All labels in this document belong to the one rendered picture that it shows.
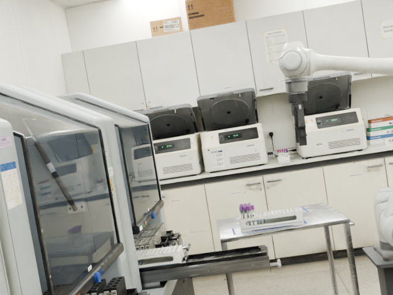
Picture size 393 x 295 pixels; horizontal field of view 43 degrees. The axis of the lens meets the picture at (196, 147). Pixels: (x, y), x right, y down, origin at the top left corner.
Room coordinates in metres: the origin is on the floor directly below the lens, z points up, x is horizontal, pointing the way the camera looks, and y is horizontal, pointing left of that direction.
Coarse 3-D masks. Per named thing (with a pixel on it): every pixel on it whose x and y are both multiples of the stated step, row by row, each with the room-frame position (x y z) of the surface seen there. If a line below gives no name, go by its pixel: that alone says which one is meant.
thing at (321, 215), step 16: (304, 208) 2.62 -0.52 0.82; (320, 208) 2.56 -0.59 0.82; (224, 224) 2.55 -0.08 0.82; (304, 224) 2.28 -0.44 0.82; (320, 224) 2.25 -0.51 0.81; (336, 224) 2.25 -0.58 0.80; (352, 224) 2.31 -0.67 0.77; (224, 240) 2.25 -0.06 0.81; (352, 256) 2.25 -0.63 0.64; (352, 272) 2.25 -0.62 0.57; (336, 288) 2.67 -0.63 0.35
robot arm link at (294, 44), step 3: (288, 42) 2.05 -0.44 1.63; (291, 42) 2.04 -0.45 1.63; (294, 42) 2.04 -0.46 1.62; (297, 42) 2.04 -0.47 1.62; (300, 42) 2.05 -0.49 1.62; (285, 45) 2.05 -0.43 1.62; (288, 45) 2.04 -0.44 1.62; (291, 45) 2.03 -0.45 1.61; (294, 45) 2.03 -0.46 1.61; (297, 45) 2.03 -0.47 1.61; (300, 45) 2.04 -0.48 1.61; (303, 45) 2.05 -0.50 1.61; (282, 48) 2.08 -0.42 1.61; (285, 48) 2.05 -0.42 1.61; (282, 51) 2.06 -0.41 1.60; (285, 75) 2.05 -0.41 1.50; (285, 78) 2.07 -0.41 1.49; (288, 78) 2.05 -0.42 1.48; (291, 78) 2.04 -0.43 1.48; (294, 78) 2.04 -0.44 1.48; (297, 78) 2.04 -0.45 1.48
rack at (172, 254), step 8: (160, 248) 2.09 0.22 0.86; (168, 248) 2.06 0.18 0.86; (176, 248) 2.04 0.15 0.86; (144, 256) 2.00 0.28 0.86; (152, 256) 1.99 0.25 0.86; (160, 256) 1.99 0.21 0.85; (168, 256) 2.08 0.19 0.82; (176, 256) 1.98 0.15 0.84; (144, 264) 2.08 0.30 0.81; (152, 264) 1.99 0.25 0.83; (160, 264) 1.99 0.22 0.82
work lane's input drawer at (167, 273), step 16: (192, 256) 2.08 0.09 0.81; (208, 256) 2.06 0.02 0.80; (224, 256) 2.02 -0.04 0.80; (240, 256) 1.95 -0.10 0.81; (256, 256) 1.94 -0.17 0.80; (144, 272) 1.98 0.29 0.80; (160, 272) 1.97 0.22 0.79; (176, 272) 1.97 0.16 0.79; (192, 272) 1.96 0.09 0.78; (208, 272) 1.95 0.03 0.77; (224, 272) 1.95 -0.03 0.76
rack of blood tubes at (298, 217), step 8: (288, 208) 2.38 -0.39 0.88; (296, 208) 2.36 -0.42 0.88; (240, 216) 2.39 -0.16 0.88; (248, 216) 2.37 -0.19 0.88; (256, 216) 2.33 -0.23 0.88; (264, 216) 2.30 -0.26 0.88; (272, 216) 2.30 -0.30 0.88; (280, 216) 2.29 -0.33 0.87; (288, 216) 2.39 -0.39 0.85; (296, 216) 2.38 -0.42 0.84; (240, 224) 2.32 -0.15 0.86; (264, 224) 2.30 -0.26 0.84; (272, 224) 2.30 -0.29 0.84; (288, 224) 2.29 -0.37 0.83; (296, 224) 2.28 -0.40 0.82
